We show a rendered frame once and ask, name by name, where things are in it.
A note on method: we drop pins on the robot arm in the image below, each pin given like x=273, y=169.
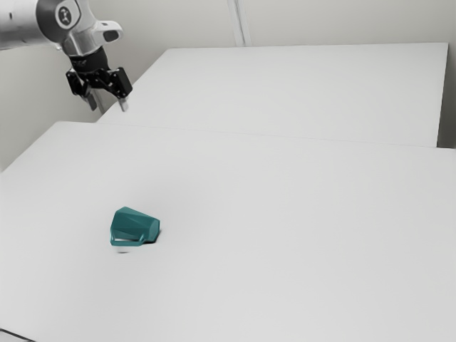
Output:
x=42, y=21

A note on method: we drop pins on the teal faceted mug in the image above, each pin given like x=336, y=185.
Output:
x=133, y=224

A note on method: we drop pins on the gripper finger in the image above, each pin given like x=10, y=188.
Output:
x=79, y=87
x=119, y=85

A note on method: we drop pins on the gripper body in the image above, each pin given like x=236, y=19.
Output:
x=89, y=64

